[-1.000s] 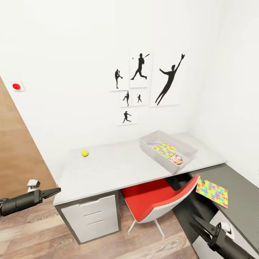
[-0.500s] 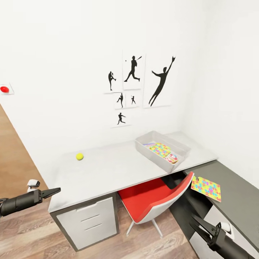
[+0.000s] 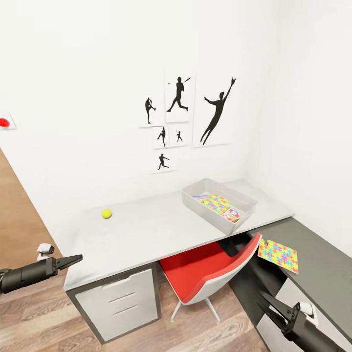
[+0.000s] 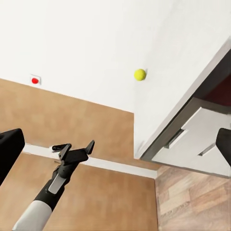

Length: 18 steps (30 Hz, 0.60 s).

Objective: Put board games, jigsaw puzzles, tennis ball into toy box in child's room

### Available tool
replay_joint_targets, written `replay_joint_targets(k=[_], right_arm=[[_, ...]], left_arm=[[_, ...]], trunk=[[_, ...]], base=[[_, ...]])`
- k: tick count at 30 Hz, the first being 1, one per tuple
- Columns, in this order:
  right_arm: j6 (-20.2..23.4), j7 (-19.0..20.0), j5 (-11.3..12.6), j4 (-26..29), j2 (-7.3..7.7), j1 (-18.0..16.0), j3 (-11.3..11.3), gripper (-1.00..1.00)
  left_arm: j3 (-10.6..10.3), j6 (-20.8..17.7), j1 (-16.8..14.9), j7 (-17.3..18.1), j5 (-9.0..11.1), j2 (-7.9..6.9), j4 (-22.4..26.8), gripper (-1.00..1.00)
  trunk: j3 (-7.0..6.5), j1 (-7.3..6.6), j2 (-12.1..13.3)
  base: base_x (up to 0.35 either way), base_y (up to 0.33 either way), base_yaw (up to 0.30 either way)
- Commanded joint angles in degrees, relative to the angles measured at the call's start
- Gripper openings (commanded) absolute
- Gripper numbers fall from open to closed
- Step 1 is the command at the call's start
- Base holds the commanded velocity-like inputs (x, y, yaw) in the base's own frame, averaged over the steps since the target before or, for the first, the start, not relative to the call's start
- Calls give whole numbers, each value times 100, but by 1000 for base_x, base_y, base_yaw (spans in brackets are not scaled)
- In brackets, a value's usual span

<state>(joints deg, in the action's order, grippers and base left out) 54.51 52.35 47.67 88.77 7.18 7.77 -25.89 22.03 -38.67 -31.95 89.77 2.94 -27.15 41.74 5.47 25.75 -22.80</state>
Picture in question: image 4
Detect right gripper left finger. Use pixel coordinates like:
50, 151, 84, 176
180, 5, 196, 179
0, 128, 26, 186

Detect tennis ball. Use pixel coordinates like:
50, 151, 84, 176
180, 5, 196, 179
134, 69, 146, 81

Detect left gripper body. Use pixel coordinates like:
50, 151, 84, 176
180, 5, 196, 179
61, 151, 89, 173

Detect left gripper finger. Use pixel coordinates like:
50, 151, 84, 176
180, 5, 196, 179
70, 140, 95, 156
58, 143, 76, 163

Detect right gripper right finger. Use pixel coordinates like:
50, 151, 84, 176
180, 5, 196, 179
216, 128, 231, 167

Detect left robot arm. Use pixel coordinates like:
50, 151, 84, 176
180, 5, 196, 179
12, 140, 95, 231

